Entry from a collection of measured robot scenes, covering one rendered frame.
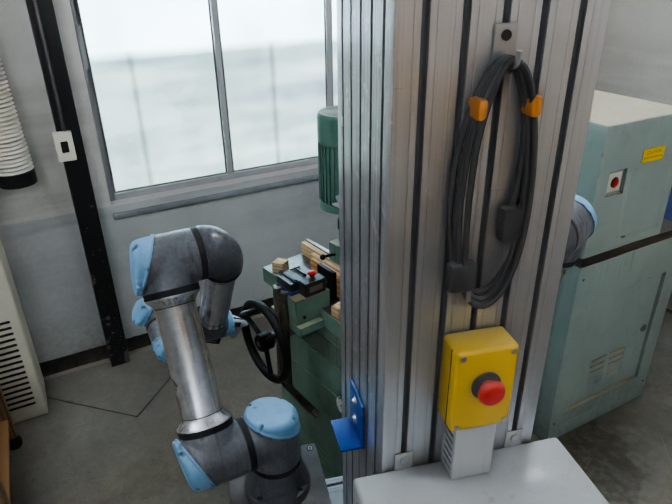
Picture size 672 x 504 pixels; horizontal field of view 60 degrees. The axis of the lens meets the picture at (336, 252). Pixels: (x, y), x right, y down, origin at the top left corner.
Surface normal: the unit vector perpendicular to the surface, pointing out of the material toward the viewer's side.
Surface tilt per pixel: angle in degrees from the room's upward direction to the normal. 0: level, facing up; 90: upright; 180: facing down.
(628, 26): 90
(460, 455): 90
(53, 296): 90
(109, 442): 0
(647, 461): 0
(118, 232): 90
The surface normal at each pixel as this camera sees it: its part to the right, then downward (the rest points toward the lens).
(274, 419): 0.10, -0.92
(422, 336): 0.24, 0.44
